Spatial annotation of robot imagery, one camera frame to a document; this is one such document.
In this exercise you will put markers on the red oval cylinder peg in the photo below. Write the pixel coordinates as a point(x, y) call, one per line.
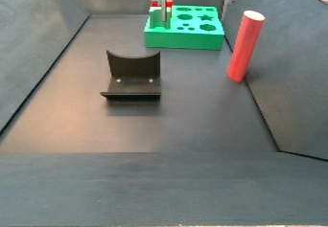
point(246, 38)

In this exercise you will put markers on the green foam shape board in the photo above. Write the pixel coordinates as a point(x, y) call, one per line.
point(195, 29)

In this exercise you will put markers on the red square block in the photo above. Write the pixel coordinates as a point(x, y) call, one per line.
point(155, 3)

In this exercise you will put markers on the green arch block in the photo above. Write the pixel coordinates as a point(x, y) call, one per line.
point(155, 18)

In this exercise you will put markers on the black curved holder stand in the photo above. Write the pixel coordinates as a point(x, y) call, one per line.
point(134, 76)

